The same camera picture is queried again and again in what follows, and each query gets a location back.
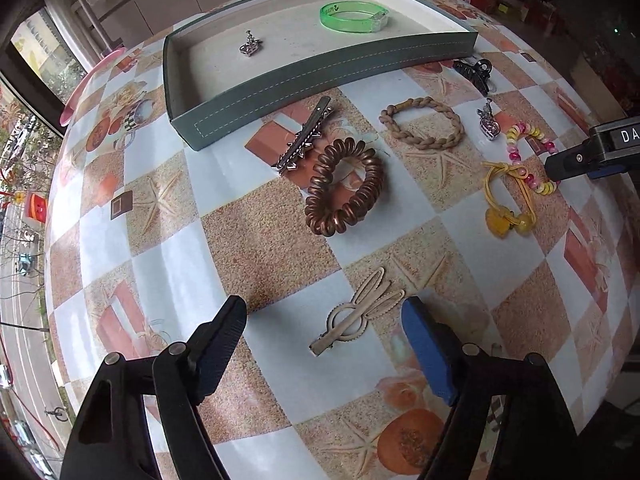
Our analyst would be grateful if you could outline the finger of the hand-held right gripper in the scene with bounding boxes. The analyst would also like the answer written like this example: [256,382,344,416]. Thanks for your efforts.
[545,142,609,184]

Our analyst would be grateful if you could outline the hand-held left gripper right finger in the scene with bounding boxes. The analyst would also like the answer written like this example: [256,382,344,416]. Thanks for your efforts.
[401,296,583,480]

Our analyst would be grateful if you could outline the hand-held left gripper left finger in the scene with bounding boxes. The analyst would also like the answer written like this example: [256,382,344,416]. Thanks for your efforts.
[60,295,248,480]

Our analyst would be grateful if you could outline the pink yellow beaded bracelet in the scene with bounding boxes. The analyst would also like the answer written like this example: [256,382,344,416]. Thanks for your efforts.
[506,122,560,196]

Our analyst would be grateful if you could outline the beige rabbit hair clip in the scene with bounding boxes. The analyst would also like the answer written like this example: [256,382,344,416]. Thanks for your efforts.
[308,266,407,358]

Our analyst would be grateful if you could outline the silver strawberry pendant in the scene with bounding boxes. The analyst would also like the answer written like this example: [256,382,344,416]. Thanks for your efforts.
[476,99,501,140]

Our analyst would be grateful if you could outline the yellow heart hair tie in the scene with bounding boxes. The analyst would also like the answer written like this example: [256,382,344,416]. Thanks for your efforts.
[482,160,538,237]

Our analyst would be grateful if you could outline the black claw hair clip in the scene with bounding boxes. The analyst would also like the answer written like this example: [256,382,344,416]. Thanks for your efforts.
[452,58,493,95]

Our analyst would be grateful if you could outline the tan braided hair tie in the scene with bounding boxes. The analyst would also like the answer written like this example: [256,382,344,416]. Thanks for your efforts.
[380,96,466,151]

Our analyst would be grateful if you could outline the brown spiral hair tie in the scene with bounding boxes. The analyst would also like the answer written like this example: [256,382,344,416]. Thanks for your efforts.
[304,138,386,237]

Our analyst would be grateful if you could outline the silver spiked hair clip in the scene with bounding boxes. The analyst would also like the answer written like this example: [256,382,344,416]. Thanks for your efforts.
[272,96,335,175]

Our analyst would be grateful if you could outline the grey-green cardboard tray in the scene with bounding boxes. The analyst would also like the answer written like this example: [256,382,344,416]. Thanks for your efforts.
[163,0,478,152]

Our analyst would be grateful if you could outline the checkered printed tablecloth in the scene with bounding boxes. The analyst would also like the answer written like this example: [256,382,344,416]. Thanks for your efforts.
[44,0,636,480]

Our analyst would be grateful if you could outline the small silver charm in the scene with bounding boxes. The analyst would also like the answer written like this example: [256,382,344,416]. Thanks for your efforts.
[238,30,263,57]

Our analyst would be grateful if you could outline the pink plastic basin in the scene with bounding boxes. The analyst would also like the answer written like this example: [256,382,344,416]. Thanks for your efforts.
[59,46,126,126]

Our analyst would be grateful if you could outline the green translucent bracelet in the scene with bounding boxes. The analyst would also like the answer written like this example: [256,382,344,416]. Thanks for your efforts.
[319,0,392,36]

